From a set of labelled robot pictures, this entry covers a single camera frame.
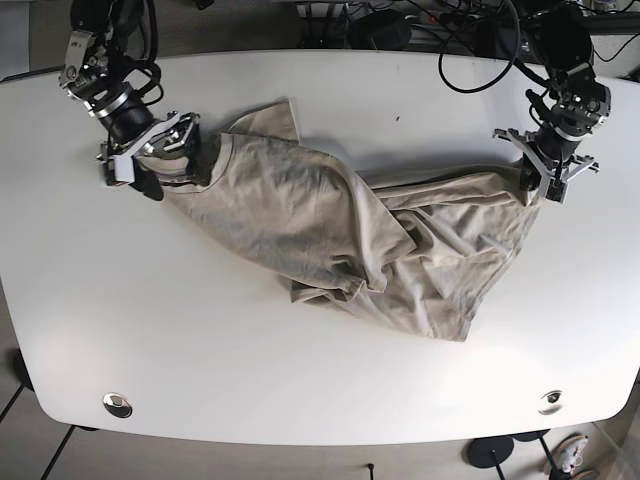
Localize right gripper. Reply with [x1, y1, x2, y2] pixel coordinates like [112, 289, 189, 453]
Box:
[96, 112, 201, 201]

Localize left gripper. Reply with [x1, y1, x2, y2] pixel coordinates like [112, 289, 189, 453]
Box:
[493, 127, 600, 193]

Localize beige grey T-shirt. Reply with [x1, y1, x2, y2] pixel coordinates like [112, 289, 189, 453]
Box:
[163, 102, 542, 342]

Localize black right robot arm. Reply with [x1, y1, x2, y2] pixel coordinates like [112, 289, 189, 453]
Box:
[59, 1, 211, 201]

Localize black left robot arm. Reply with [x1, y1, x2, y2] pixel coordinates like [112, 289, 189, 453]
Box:
[438, 1, 611, 203]

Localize black power adapter box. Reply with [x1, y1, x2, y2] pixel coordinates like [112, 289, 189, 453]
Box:
[347, 9, 412, 50]

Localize right silver table grommet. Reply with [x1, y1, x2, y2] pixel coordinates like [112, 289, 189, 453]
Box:
[537, 390, 564, 416]

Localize silver table grommet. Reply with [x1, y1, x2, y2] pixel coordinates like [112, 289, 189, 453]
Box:
[102, 392, 133, 419]
[537, 390, 564, 416]

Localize left silver table grommet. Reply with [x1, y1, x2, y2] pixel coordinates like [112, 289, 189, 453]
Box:
[102, 392, 133, 419]

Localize black round stand base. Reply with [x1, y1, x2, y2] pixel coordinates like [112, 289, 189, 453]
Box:
[466, 436, 514, 469]

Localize white orange sneaker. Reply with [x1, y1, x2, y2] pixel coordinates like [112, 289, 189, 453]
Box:
[552, 434, 589, 475]

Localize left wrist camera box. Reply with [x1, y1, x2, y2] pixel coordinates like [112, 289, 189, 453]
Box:
[545, 179, 567, 204]

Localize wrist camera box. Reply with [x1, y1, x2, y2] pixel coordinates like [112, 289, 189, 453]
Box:
[545, 179, 567, 204]
[99, 155, 135, 187]

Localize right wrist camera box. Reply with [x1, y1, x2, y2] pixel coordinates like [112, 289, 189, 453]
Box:
[99, 155, 135, 187]

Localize tangled black cables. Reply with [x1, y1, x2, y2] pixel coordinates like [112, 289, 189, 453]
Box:
[294, 0, 640, 71]

